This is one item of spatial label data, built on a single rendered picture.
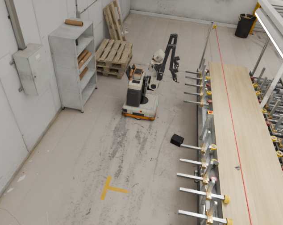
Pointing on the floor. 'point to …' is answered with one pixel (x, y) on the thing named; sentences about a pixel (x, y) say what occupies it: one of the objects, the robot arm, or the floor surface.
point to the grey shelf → (70, 52)
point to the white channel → (280, 22)
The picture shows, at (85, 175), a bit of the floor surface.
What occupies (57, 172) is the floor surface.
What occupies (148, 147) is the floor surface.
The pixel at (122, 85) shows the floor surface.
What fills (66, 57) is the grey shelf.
